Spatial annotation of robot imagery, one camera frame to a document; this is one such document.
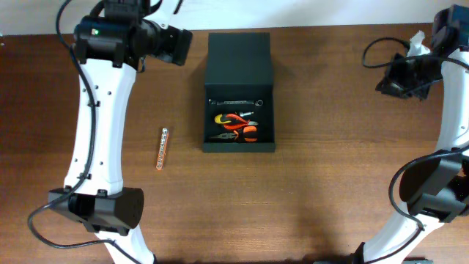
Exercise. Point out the chrome combination wrench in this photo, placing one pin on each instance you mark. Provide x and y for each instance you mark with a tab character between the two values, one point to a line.
236	102

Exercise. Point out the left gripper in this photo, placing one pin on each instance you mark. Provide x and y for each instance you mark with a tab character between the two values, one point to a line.
179	47

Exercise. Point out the orange socket bit rail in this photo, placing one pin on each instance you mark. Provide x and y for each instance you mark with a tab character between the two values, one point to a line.
162	148

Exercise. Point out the orange long-nose pliers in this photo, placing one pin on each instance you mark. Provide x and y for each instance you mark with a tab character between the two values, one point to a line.
246	134

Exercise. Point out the yellow black stubby screwdriver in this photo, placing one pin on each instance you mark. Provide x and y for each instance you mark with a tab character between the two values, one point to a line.
220	119

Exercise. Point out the red small cutting pliers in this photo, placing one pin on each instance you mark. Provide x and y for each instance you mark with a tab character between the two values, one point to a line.
236	122

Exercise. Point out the black open box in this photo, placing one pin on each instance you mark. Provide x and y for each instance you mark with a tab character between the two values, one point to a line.
239	67

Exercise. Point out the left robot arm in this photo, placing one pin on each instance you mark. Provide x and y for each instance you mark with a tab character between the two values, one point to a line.
111	44

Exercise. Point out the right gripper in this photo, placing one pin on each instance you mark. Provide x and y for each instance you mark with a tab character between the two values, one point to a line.
390	84

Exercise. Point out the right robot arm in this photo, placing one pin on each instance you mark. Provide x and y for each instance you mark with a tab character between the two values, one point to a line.
431	190

